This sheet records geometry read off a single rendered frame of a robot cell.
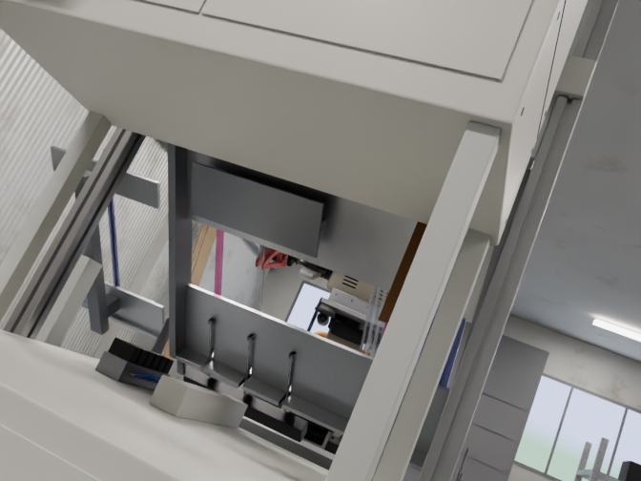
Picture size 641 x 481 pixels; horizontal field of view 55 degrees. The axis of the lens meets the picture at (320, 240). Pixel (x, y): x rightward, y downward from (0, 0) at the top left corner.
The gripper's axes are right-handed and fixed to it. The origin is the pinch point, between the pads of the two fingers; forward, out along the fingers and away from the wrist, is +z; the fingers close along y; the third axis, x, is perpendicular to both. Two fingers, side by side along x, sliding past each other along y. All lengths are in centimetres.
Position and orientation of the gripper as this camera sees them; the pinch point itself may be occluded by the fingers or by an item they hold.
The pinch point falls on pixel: (260, 263)
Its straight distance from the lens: 135.1
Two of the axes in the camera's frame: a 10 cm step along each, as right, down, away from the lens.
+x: -0.8, 8.2, 5.6
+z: -4.6, 4.7, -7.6
